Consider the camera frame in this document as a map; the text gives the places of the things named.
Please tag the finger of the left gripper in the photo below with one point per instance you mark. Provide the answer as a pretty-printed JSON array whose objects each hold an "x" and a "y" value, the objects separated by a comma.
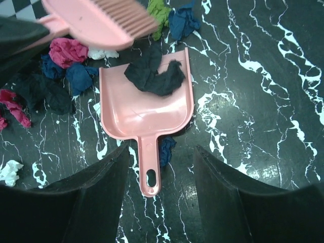
[{"x": 15, "y": 35}]

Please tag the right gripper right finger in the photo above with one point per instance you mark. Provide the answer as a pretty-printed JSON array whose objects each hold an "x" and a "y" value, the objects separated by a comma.
[{"x": 237, "y": 208}]

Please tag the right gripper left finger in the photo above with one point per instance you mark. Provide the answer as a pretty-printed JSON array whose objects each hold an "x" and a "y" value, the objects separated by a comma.
[{"x": 84, "y": 207}]

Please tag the pink hand brush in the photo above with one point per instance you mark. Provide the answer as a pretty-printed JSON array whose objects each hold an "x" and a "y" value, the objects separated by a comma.
[{"x": 111, "y": 25}]

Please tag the pink dustpan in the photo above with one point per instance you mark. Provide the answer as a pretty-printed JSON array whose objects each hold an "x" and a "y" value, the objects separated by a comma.
[{"x": 127, "y": 113}]

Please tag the black and white chessboard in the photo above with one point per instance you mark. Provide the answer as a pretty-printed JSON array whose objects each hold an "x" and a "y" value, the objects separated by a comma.
[{"x": 22, "y": 9}]

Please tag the magenta scrap on brush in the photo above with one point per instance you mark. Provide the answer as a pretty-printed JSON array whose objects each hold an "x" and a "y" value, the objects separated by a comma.
[{"x": 8, "y": 99}]

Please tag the blue paper scrap lower centre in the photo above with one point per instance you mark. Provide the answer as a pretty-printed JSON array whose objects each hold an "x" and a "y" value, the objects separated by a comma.
[{"x": 80, "y": 77}]

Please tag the small white paper scrap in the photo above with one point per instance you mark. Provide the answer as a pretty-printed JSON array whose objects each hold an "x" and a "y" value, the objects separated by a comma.
[{"x": 97, "y": 54}]

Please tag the magenta paper scrap left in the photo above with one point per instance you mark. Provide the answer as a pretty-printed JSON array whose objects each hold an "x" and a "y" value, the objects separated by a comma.
[{"x": 3, "y": 123}]

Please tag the dark paper scrap right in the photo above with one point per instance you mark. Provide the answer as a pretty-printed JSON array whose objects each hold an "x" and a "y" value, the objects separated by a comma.
[{"x": 144, "y": 75}]

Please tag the green paper scrap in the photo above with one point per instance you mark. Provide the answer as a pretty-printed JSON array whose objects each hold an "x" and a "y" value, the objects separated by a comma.
[{"x": 160, "y": 12}]

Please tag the blue paper scrap far right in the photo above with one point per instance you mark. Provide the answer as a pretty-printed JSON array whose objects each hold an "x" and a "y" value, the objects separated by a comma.
[{"x": 182, "y": 22}]

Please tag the blue paper scrap by dustpan handle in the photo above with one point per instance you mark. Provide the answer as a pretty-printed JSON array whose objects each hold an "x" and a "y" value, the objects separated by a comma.
[{"x": 165, "y": 150}]

